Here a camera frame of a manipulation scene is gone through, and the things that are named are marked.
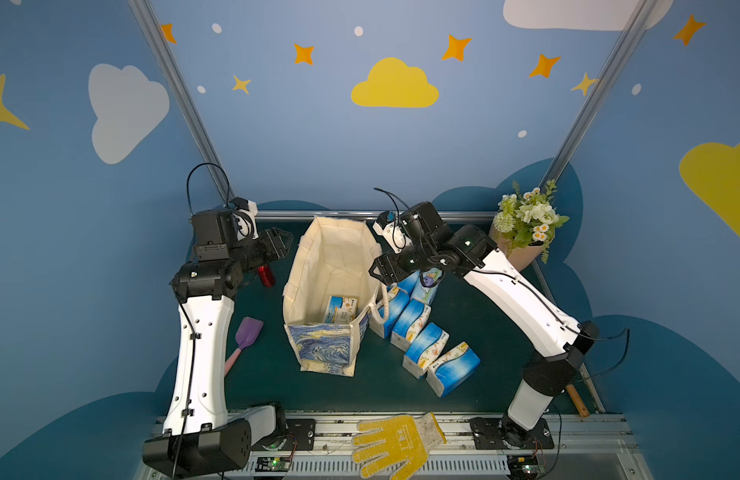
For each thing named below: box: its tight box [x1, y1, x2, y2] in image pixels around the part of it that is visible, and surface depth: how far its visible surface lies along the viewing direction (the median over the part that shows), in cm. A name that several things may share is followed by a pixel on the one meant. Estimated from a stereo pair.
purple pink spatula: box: [224, 316, 264, 377], surface depth 92 cm
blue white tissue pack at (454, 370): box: [426, 341, 481, 398], surface depth 80 cm
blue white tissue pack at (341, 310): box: [324, 295, 359, 324], surface depth 92 cm
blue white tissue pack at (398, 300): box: [383, 287, 410, 339], surface depth 92 cm
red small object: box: [257, 264, 276, 288], surface depth 100 cm
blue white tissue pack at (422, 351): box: [402, 322, 450, 379], surface depth 83 cm
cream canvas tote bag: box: [282, 216, 389, 377], surface depth 83 cm
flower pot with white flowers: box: [490, 179, 570, 272], surface depth 90 cm
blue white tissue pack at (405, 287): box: [392, 270, 420, 303], surface depth 94 cm
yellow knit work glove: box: [352, 413, 447, 480], surface depth 75 cm
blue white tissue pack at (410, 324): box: [390, 299, 432, 351], surface depth 88 cm
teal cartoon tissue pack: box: [410, 268, 444, 305], surface depth 92 cm
